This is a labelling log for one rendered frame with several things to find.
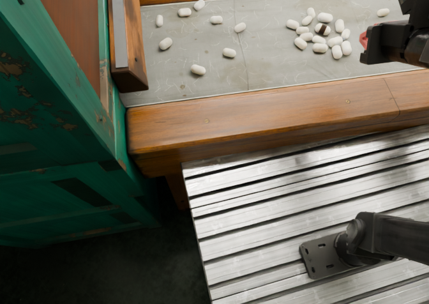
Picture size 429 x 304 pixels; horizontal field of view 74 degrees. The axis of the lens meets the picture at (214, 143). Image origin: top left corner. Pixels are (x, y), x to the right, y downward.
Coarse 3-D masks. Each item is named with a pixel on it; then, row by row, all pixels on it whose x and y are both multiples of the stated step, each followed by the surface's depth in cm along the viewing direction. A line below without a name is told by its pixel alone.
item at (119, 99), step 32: (96, 160) 47; (128, 160) 57; (0, 192) 56; (32, 192) 59; (64, 192) 63; (96, 192) 67; (128, 192) 66; (0, 224) 76; (32, 224) 78; (64, 224) 92; (96, 224) 101; (128, 224) 110; (160, 224) 119
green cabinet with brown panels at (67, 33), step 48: (0, 0) 20; (48, 0) 32; (96, 0) 55; (0, 48) 22; (48, 48) 27; (96, 48) 50; (0, 96) 28; (48, 96) 29; (96, 96) 41; (0, 144) 39; (48, 144) 39; (96, 144) 41
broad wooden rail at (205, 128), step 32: (224, 96) 63; (256, 96) 62; (288, 96) 62; (320, 96) 63; (352, 96) 63; (384, 96) 63; (416, 96) 64; (128, 128) 57; (160, 128) 58; (192, 128) 58; (224, 128) 58; (256, 128) 59; (288, 128) 59; (320, 128) 61; (352, 128) 65; (384, 128) 69; (160, 160) 62
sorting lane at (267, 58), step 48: (240, 0) 77; (288, 0) 78; (336, 0) 78; (384, 0) 79; (144, 48) 69; (192, 48) 70; (240, 48) 70; (288, 48) 71; (144, 96) 64; (192, 96) 64
